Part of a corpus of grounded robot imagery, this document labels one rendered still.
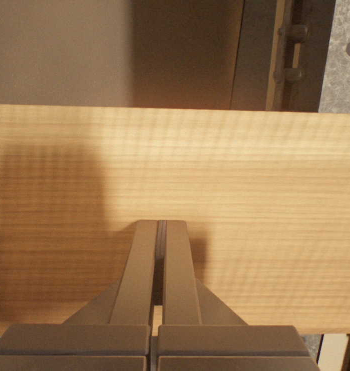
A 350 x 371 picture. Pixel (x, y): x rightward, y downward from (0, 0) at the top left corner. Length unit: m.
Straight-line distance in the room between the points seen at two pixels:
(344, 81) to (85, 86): 0.92
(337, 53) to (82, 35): 0.94
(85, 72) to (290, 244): 0.97
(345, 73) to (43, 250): 0.23
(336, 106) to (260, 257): 0.13
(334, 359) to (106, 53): 1.00
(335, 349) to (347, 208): 0.19
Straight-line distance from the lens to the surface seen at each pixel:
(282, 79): 0.51
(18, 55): 1.16
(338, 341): 0.33
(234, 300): 0.19
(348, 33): 0.24
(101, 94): 1.04
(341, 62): 0.23
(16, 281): 0.20
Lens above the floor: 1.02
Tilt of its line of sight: 75 degrees down
